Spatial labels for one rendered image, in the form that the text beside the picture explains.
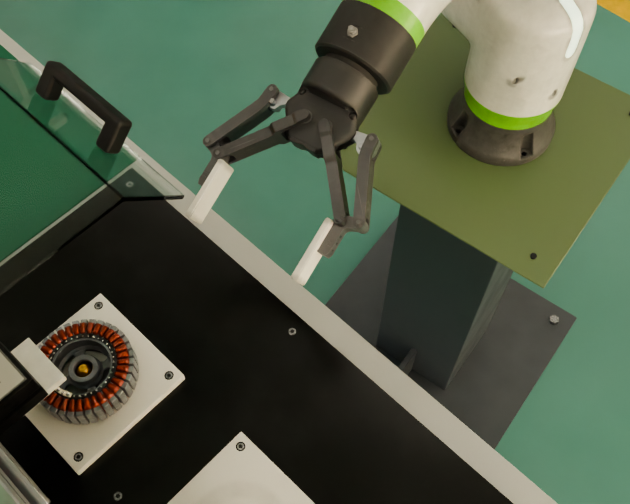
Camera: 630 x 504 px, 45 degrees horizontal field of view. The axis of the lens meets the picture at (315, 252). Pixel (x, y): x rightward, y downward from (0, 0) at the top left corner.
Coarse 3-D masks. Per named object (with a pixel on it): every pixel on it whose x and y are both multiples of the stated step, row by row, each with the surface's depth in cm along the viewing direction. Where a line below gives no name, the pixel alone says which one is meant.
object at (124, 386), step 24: (72, 336) 84; (96, 336) 84; (120, 336) 84; (72, 360) 84; (96, 360) 84; (120, 360) 83; (72, 384) 84; (96, 384) 84; (120, 384) 81; (48, 408) 80; (72, 408) 80; (96, 408) 80; (120, 408) 83
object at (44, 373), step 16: (0, 352) 72; (16, 352) 76; (32, 352) 76; (0, 368) 71; (16, 368) 71; (32, 368) 76; (48, 368) 76; (0, 384) 70; (16, 384) 70; (32, 384) 71; (48, 384) 75; (0, 400) 70; (16, 400) 71; (32, 400) 73; (0, 416) 71; (16, 416) 72; (0, 432) 72
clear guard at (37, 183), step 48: (0, 96) 69; (0, 144) 66; (48, 144) 66; (0, 192) 64; (48, 192) 64; (96, 192) 64; (144, 192) 66; (0, 240) 61; (48, 240) 61; (0, 288) 59
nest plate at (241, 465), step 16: (240, 432) 82; (224, 448) 82; (240, 448) 81; (256, 448) 82; (208, 464) 81; (224, 464) 81; (240, 464) 81; (256, 464) 81; (272, 464) 81; (192, 480) 80; (208, 480) 80; (224, 480) 80; (240, 480) 80; (256, 480) 80; (272, 480) 80; (288, 480) 80; (176, 496) 79; (192, 496) 79; (208, 496) 79; (224, 496) 79; (240, 496) 79; (256, 496) 79; (272, 496) 79; (288, 496) 79; (304, 496) 79
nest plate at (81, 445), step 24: (96, 312) 90; (48, 336) 88; (144, 336) 88; (144, 360) 87; (168, 360) 87; (144, 384) 85; (168, 384) 85; (144, 408) 84; (48, 432) 82; (72, 432) 82; (96, 432) 82; (120, 432) 82; (72, 456) 81; (96, 456) 81
